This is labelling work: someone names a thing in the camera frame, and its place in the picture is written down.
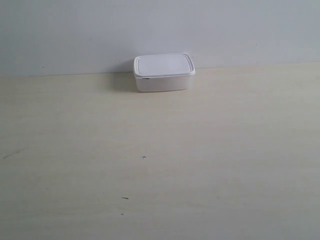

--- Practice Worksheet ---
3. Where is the white lidded plastic container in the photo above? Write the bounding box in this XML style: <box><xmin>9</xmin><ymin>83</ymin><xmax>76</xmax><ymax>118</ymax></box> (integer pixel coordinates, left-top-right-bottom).
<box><xmin>133</xmin><ymin>53</ymin><xmax>196</xmax><ymax>92</ymax></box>

